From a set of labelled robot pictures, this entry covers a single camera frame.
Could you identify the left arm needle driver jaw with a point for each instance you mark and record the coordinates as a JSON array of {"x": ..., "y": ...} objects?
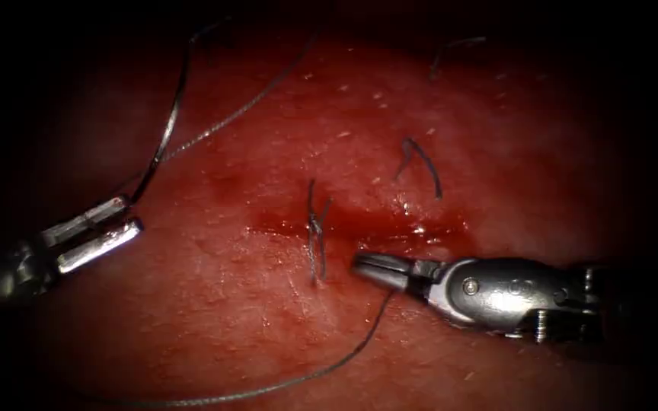
[
  {"x": 100, "y": 245},
  {"x": 86, "y": 220}
]

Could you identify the right arm needle driver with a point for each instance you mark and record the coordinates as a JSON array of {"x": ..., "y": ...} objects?
[{"x": 500, "y": 291}]

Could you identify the left arm needle driver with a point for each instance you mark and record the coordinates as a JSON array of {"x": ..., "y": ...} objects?
[{"x": 23, "y": 268}]

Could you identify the right arm needle driver jaw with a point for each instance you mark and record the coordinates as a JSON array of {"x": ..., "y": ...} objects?
[
  {"x": 386, "y": 277},
  {"x": 386, "y": 261}
]

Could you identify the blue thread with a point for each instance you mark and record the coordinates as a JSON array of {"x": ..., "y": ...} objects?
[{"x": 173, "y": 114}]

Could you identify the blue stitching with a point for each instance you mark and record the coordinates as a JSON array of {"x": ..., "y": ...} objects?
[
  {"x": 432, "y": 169},
  {"x": 316, "y": 228}
]

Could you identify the tissue pad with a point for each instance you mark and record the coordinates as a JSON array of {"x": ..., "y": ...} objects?
[{"x": 249, "y": 319}]

